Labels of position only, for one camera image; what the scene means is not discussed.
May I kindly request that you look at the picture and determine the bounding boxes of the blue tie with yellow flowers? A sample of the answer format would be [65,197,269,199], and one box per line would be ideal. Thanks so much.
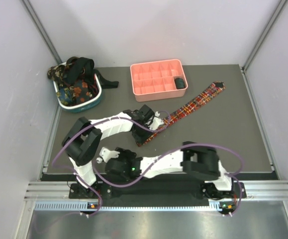
[56,88,75,107]

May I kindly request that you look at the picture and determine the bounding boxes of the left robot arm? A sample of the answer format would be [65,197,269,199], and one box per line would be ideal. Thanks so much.
[62,105,164,199]

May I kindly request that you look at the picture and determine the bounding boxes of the rolled dark leaf-pattern tie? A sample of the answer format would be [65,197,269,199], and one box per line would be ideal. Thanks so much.
[174,78,186,90]

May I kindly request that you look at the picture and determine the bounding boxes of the dark tie with beige flowers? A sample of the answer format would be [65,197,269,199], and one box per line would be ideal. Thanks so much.
[47,65,69,84]

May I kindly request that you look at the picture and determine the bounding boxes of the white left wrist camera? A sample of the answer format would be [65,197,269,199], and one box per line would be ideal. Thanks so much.
[147,112,164,130]

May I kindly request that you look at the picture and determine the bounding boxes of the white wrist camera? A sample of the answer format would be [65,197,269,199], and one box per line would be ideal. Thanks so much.
[96,147,120,164]
[147,112,164,130]

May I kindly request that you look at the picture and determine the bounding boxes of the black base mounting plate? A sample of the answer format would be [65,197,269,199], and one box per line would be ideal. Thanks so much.
[69,173,246,207]

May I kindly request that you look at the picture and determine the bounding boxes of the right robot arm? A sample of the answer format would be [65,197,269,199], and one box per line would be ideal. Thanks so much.
[100,141,235,199]

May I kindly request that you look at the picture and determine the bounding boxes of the teal perforated plastic basket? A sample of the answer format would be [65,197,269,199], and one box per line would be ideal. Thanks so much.
[51,62,103,113]

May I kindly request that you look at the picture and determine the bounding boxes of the black tie with orange flowers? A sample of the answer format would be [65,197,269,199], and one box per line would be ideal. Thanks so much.
[71,80,97,105]

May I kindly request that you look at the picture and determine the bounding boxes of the pink compartment tray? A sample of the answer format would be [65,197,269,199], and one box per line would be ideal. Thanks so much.
[130,59,189,102]

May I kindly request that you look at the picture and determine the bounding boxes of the plain black tie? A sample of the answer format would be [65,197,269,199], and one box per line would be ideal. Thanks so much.
[63,57,119,89]

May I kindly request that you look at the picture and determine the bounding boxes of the red multicolour checked tie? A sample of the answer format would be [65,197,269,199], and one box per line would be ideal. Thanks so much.
[133,82,225,147]

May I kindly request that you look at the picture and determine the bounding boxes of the aluminium frame rail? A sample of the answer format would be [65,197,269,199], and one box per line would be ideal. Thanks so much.
[24,180,288,212]

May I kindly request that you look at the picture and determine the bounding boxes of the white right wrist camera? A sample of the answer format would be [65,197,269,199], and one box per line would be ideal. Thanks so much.
[96,147,120,164]

